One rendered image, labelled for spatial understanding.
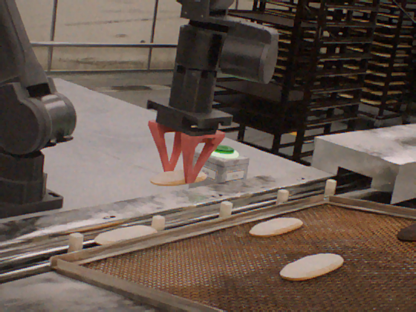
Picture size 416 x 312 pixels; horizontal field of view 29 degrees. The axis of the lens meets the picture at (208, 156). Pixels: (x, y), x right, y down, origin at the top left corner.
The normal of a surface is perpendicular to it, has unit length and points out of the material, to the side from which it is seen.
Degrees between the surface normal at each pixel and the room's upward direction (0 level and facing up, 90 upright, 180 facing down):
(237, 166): 90
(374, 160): 90
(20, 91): 61
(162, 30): 90
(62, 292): 10
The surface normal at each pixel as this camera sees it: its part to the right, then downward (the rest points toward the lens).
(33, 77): 0.88, -0.27
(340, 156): -0.66, 0.10
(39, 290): 0.02, -0.99
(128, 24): 0.73, 0.28
